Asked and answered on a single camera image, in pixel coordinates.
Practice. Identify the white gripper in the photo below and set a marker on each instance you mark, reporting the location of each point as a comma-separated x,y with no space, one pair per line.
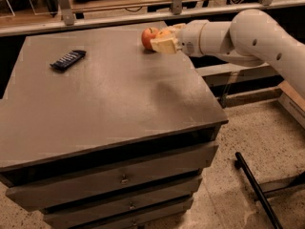
189,39

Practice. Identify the orange fruit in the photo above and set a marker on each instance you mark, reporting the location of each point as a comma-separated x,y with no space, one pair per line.
162,33

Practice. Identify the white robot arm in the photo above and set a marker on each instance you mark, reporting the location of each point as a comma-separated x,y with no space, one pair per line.
252,38

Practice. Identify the red apple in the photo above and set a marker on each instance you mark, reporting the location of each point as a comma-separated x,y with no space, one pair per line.
147,35

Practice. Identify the dark blue snack bar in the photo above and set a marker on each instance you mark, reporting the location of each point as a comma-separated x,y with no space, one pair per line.
68,60

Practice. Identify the grey metal railing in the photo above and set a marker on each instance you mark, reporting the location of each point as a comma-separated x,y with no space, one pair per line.
103,13

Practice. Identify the grey drawer cabinet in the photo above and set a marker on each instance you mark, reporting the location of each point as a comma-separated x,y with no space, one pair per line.
116,103

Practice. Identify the black metal bar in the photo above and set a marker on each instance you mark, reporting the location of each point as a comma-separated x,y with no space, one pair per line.
241,163

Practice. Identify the middle grey drawer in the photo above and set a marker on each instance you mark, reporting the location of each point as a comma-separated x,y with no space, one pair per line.
108,207

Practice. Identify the grey drawer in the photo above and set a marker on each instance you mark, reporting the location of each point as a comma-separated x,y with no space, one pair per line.
149,214
108,207
100,180

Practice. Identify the bottom grey drawer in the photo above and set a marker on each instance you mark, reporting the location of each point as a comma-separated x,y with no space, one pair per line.
149,214

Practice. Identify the top grey drawer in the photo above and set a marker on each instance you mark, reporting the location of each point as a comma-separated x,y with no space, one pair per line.
100,180

